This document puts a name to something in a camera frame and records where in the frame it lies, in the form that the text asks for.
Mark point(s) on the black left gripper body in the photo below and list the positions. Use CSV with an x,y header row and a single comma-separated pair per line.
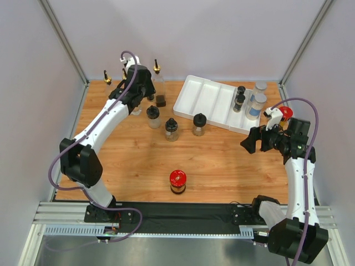
x,y
147,90

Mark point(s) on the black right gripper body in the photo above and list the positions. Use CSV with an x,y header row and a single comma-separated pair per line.
x,y
265,137

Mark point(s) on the small black-cap spice jar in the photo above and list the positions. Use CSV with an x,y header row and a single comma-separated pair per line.
x,y
151,98

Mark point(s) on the silver-lid salt shaker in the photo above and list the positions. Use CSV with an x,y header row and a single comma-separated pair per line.
x,y
259,87
256,105

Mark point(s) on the glass jar with white granules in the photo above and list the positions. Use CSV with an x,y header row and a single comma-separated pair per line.
x,y
153,115

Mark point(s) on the small dark spice jar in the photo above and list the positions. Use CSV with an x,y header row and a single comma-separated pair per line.
x,y
239,101

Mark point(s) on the silver-top pepper grinder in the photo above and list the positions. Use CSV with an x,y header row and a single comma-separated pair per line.
x,y
240,90

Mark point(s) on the glass jar with brown lumps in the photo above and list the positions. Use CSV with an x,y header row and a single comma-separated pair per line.
x,y
171,130

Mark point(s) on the black-lid glass condiment jar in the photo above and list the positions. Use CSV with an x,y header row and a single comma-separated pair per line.
x,y
199,122

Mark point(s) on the red-lid sauce jar front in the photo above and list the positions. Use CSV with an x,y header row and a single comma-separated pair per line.
x,y
178,180

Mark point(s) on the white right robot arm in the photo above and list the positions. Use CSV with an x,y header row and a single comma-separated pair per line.
x,y
297,234

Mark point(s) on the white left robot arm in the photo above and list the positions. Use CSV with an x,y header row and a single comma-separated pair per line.
x,y
79,160

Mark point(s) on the tall bottle with dark sauce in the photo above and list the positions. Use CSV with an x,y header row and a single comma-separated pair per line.
x,y
159,84

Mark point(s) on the clear empty oil bottle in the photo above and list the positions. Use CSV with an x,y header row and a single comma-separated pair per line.
x,y
136,110

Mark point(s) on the red-lid sauce bottle right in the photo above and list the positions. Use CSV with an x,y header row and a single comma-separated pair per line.
x,y
287,113

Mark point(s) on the oil bottle with dark sauce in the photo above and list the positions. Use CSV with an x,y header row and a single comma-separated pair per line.
x,y
110,86

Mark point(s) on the white divided organizer tray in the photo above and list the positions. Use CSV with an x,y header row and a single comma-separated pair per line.
x,y
216,101

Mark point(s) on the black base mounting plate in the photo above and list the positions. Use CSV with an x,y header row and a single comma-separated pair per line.
x,y
177,218

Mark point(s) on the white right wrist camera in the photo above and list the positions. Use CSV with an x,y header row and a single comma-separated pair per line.
x,y
274,116

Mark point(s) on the aluminium frame post left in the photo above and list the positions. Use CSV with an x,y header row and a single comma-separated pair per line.
x,y
50,13

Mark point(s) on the aluminium frame post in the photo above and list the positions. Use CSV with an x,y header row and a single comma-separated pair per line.
x,y
50,13
320,16

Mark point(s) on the aluminium frame post right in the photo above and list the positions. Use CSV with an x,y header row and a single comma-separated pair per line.
x,y
320,16

